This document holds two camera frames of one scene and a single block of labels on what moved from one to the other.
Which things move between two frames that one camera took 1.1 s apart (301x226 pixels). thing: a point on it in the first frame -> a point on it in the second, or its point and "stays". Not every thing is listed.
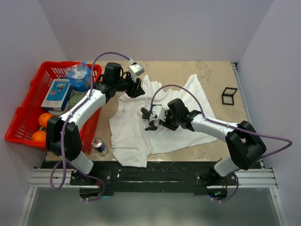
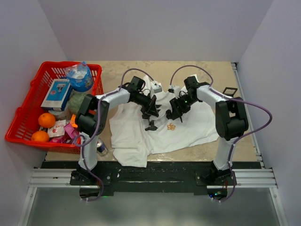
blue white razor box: [58, 95] stays
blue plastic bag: [79, 76] stays
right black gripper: [166, 123] -> [178, 112]
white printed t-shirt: [132, 143] stays
